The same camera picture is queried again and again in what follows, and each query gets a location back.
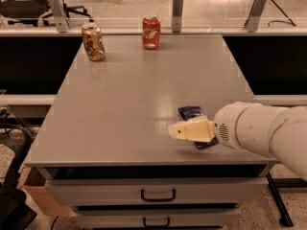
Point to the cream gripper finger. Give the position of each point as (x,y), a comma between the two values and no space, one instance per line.
(198,129)

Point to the blue rxbar blueberry wrapper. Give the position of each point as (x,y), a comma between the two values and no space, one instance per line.
(189,112)

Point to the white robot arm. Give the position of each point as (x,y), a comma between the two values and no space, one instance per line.
(261,129)

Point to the red coke can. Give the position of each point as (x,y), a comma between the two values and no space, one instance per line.
(151,32)

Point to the gold crushed soda can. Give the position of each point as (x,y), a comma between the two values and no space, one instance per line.
(92,41)

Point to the grey upper drawer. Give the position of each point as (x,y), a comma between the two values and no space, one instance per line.
(102,192)

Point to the grey drawer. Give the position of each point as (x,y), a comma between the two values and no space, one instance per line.
(179,218)
(102,192)

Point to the grey lower drawer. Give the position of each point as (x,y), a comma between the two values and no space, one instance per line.
(179,218)

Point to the black table leg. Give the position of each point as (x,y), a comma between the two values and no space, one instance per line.
(285,219)

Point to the cardboard box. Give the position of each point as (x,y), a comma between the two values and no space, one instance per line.
(32,181)

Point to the black chair at left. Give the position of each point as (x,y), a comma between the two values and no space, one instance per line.
(15,214)

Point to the black office chair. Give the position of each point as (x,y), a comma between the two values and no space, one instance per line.
(29,11)

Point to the black upper drawer handle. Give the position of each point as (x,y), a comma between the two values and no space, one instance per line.
(158,198)

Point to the black drawer handle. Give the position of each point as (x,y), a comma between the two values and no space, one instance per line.
(158,198)
(156,222)

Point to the black lower drawer handle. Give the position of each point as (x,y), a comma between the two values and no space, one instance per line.
(156,222)

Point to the right grey metal bracket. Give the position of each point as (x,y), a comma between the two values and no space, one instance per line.
(252,23)

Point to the grey metal bracket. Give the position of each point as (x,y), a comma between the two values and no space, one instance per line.
(177,10)
(59,16)
(252,23)

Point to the middle grey metal bracket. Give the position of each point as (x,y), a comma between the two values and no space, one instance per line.
(177,10)

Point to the left grey metal bracket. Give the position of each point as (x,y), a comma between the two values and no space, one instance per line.
(59,16)

